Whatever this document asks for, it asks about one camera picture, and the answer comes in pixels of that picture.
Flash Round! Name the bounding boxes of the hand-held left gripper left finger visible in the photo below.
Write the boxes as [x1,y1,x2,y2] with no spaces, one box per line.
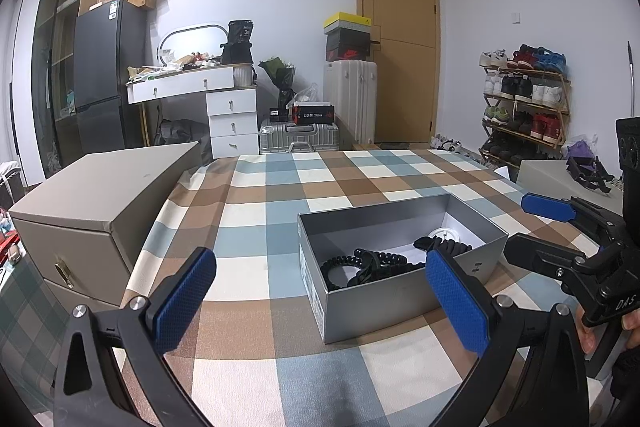
[52,247,218,427]

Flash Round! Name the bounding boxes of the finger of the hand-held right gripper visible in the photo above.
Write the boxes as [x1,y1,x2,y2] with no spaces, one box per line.
[504,233,602,294]
[520,192,627,254]

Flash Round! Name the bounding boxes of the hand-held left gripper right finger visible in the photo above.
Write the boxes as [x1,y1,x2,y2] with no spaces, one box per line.
[424,248,591,427]

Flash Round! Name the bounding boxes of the black hair claw clip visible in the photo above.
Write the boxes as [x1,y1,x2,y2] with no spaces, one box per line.
[414,234,473,260]

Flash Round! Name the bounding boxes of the silver cardboard box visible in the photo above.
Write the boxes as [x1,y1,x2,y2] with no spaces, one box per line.
[297,193,509,344]

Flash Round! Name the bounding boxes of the person's right forearm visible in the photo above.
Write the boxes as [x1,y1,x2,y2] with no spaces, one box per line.
[609,332,640,413]

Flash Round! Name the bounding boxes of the person's right hand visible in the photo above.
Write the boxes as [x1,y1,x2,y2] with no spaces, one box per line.
[575,302,640,355]

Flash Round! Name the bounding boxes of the black folded stand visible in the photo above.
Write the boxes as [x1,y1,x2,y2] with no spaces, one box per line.
[566,156,615,194]

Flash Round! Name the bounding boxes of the purple cloth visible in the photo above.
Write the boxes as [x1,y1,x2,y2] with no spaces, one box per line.
[566,139,598,160]

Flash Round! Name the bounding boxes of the checked tablecloth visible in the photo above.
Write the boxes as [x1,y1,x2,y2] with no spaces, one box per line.
[125,148,621,427]

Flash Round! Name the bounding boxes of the wooden shoe rack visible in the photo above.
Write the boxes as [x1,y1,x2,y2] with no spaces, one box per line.
[478,62,571,165]

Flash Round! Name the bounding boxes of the patterned slippers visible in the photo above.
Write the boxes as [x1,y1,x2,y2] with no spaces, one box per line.
[431,134,473,152]

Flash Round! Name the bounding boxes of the shoe rack with shoes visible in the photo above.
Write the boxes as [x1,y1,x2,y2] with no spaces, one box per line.
[480,44,568,160]

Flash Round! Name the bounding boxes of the grey drawer cabinet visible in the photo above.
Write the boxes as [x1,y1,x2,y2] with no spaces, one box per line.
[8,141,201,308]

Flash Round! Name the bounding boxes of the metal pole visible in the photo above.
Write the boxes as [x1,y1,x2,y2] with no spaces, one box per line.
[627,41,639,118]

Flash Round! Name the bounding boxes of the grey bag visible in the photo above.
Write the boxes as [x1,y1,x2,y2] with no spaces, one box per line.
[155,119,211,148]

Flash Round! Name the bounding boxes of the white dressing table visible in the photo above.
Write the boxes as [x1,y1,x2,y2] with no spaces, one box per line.
[126,66,260,158]

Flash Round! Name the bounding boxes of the silver suitcase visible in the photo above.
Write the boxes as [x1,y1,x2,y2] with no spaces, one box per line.
[260,123,340,155]

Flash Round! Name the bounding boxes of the white suitcase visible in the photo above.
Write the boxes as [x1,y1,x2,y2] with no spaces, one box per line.
[323,59,378,148]

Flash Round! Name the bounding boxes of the black and red box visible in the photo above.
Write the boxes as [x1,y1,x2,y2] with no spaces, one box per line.
[292,103,335,126]

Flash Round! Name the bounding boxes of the wooden door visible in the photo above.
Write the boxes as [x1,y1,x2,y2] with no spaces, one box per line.
[355,0,441,145]

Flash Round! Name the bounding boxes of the white ribbed pot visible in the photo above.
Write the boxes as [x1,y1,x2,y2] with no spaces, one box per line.
[233,63,257,88]

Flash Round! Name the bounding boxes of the dark wrapped flower bouquet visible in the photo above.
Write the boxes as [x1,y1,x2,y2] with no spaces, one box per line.
[258,55,297,110]

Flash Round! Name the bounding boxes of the dark grey fridge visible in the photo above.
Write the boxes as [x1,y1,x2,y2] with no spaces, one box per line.
[74,0,148,152]

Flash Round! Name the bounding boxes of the black shoe box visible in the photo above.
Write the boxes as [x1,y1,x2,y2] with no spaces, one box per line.
[325,28,372,62]

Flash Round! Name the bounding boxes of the oval mirror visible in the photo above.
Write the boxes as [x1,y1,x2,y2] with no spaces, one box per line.
[157,23,228,68]

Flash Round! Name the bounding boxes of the black bag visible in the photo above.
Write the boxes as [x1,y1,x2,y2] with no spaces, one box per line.
[220,20,255,65]

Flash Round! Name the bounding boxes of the glass door wardrobe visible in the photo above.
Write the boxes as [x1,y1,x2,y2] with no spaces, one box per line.
[30,0,121,178]

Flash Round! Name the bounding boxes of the yellow shoe box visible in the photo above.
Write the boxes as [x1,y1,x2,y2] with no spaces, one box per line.
[323,12,372,35]

